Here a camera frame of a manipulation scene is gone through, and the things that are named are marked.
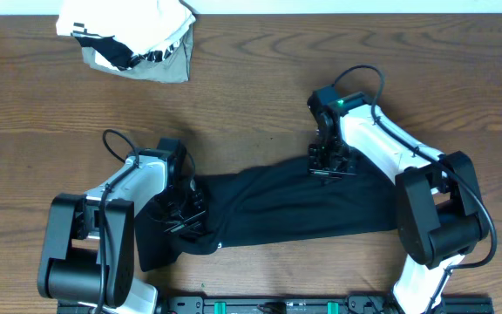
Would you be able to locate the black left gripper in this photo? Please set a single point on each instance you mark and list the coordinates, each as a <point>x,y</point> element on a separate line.
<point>185,222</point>

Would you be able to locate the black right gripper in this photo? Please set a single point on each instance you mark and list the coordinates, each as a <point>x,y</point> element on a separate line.
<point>316,168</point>

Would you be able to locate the black t-shirt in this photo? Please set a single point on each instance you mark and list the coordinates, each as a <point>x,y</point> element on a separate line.
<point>269,204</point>

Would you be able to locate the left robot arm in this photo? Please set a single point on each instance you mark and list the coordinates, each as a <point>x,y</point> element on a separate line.
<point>87,262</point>

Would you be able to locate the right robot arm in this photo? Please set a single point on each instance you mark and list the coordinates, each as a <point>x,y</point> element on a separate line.
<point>439,218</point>

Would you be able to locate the grey-beige folded garment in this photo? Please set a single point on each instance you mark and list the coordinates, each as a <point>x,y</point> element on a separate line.
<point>174,69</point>

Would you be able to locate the black and white garment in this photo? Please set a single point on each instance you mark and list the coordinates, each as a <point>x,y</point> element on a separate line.
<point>111,50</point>

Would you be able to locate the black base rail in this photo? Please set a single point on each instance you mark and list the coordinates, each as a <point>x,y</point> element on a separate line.
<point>277,305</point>

